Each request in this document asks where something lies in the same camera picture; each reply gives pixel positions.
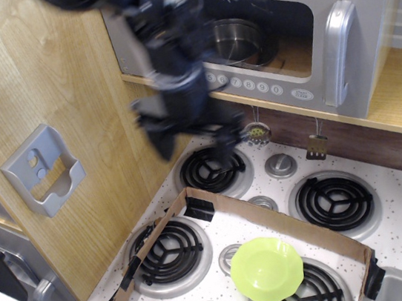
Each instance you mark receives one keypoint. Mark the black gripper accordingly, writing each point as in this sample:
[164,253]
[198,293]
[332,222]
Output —
[183,104]

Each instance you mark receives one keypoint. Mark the grey toy microwave door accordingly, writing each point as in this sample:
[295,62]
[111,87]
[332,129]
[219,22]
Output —
[328,57]

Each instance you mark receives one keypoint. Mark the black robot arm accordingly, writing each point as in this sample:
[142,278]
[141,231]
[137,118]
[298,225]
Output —
[176,43]

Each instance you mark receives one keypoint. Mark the back left black burner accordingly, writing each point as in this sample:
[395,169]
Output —
[200,169]

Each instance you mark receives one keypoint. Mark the black burner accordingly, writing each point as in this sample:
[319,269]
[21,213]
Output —
[339,201]
[177,263]
[320,283]
[200,169]

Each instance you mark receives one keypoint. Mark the hanging round strainer toy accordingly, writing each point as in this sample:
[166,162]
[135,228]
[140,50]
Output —
[256,133]

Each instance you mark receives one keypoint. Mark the grey back stove knob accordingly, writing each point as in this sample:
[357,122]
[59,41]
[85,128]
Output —
[281,166]

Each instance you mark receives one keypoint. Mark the grey centre small knob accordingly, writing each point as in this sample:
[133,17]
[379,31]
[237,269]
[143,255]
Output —
[264,202]

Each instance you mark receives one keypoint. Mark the stainless steel pot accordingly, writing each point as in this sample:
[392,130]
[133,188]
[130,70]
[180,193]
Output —
[241,43]

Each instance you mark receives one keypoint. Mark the front left black burner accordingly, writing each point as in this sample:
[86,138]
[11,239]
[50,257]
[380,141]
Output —
[177,263]

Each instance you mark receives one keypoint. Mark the hanging small spatula toy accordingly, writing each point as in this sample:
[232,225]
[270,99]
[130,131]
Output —
[317,143]

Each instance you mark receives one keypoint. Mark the grey middle stove knob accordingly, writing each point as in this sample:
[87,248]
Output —
[226,257]

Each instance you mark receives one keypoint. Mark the green plastic plate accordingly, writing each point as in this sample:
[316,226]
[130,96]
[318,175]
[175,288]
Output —
[267,269]

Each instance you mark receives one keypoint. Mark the back right black burner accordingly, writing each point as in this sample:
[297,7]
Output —
[339,201]

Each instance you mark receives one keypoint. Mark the front right black burner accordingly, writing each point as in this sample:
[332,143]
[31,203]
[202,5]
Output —
[320,283]

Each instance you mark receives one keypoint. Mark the grey wall phone holder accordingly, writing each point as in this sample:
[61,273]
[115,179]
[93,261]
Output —
[34,160]

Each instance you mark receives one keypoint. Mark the brown cardboard frame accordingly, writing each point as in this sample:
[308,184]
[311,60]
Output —
[230,221]

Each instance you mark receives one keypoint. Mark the grey oven door handle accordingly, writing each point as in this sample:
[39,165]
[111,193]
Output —
[47,290]

